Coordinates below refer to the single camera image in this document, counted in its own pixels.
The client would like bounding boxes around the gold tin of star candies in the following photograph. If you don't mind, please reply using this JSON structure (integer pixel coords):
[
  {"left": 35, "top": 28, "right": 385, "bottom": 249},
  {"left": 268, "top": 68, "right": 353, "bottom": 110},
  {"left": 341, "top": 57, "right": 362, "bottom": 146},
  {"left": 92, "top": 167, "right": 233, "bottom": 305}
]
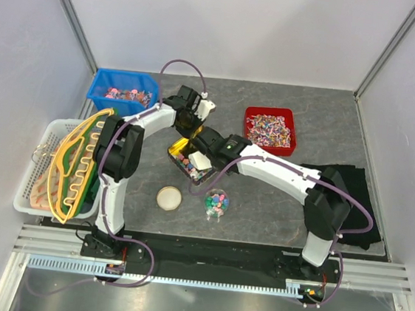
[{"left": 167, "top": 137, "right": 216, "bottom": 186}]

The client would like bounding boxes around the round wooden jar lid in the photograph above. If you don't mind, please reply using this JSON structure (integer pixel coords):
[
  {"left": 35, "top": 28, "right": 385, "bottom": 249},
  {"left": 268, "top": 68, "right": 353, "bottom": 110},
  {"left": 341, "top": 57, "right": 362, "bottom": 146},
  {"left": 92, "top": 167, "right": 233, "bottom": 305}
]
[{"left": 156, "top": 186, "right": 182, "bottom": 211}]

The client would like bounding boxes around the blue plastic bin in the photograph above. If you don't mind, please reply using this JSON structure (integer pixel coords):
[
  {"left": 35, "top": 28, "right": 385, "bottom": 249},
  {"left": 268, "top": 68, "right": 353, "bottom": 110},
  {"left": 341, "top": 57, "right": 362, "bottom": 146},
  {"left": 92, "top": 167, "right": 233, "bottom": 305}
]
[{"left": 86, "top": 68, "right": 160, "bottom": 117}]

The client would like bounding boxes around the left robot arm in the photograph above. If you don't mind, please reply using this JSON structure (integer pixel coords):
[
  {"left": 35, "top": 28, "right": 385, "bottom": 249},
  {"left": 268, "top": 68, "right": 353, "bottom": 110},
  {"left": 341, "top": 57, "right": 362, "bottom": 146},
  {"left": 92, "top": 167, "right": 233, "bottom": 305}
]
[{"left": 92, "top": 86, "right": 207, "bottom": 246}]

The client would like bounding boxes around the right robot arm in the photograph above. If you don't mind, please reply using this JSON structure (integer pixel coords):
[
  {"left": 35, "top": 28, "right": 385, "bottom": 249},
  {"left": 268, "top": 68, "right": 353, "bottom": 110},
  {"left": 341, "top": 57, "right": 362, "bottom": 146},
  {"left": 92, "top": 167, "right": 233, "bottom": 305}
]
[{"left": 190, "top": 127, "right": 352, "bottom": 268}]

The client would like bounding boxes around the clear glass jar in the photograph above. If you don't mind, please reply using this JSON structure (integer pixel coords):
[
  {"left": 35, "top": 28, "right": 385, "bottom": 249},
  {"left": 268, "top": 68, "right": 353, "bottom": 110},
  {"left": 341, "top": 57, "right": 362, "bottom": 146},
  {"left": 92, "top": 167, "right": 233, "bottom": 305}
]
[{"left": 204, "top": 188, "right": 230, "bottom": 221}]

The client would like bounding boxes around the red tray of lollipops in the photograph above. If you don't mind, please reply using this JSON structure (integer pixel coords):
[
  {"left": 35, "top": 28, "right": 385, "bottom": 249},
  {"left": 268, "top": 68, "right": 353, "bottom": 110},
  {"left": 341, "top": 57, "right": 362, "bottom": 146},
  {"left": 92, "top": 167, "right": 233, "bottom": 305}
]
[{"left": 242, "top": 106, "right": 297, "bottom": 157}]

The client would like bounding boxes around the black cloth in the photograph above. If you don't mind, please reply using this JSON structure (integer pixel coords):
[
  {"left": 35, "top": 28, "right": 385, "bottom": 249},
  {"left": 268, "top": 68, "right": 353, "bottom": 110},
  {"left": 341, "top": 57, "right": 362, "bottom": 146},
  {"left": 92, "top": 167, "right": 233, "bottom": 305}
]
[{"left": 290, "top": 159, "right": 391, "bottom": 253}]

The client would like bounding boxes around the white plastic basket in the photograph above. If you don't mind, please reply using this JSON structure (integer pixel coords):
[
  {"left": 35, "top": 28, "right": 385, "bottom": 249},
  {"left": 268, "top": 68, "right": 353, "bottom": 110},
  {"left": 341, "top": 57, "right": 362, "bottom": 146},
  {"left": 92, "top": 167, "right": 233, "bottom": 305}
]
[{"left": 13, "top": 120, "right": 98, "bottom": 219}]

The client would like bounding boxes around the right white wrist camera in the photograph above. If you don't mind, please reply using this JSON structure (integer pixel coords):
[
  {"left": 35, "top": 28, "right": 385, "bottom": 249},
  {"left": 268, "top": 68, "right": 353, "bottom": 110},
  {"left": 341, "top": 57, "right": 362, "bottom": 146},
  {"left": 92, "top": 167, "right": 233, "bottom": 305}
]
[{"left": 188, "top": 151, "right": 212, "bottom": 171}]

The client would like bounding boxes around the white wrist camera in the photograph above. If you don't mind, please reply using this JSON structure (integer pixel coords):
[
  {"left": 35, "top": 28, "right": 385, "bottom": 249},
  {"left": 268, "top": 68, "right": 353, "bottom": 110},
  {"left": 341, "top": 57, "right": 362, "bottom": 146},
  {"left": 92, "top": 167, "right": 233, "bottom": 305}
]
[
  {"left": 195, "top": 99, "right": 216, "bottom": 122},
  {"left": 188, "top": 151, "right": 212, "bottom": 171}
]

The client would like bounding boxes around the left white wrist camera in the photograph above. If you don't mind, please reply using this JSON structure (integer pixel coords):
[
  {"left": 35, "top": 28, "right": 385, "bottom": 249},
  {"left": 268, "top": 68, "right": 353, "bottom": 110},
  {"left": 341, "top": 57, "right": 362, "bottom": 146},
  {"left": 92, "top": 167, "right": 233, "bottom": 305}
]
[{"left": 195, "top": 99, "right": 216, "bottom": 122}]

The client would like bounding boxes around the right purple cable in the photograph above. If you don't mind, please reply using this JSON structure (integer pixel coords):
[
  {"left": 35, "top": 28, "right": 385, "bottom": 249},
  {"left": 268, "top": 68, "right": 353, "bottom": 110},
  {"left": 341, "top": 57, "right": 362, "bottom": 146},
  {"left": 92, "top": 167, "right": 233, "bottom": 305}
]
[{"left": 183, "top": 149, "right": 380, "bottom": 255}]

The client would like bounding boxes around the purple cable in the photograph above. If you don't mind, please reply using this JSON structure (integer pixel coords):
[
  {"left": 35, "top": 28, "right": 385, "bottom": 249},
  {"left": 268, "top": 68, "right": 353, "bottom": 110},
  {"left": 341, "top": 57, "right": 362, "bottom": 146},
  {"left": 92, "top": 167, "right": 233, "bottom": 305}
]
[
  {"left": 93, "top": 52, "right": 213, "bottom": 244},
  {"left": 183, "top": 149, "right": 380, "bottom": 255}
]

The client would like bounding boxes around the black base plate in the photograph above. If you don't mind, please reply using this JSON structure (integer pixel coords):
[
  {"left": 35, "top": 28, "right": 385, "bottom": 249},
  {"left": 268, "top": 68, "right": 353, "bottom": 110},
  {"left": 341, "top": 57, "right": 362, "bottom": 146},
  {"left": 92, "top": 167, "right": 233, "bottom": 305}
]
[{"left": 80, "top": 231, "right": 341, "bottom": 289}]

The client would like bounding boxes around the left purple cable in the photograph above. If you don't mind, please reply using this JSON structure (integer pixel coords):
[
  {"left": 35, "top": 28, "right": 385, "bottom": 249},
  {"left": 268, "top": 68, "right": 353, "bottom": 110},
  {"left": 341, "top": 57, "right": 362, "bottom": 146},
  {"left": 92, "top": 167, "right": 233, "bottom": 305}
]
[{"left": 93, "top": 52, "right": 213, "bottom": 244}]

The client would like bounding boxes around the yellow green wire hanger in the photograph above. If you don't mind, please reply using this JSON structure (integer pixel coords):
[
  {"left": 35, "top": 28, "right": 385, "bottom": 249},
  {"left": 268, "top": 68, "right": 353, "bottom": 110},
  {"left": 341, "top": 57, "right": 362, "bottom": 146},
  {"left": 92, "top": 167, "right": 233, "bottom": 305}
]
[{"left": 45, "top": 108, "right": 116, "bottom": 224}]

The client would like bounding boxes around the slotted cable duct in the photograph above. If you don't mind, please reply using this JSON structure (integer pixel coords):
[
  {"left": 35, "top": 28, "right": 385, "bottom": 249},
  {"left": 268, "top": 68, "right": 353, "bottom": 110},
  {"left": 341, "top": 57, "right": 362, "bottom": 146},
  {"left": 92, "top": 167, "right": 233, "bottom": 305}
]
[{"left": 27, "top": 251, "right": 306, "bottom": 298}]

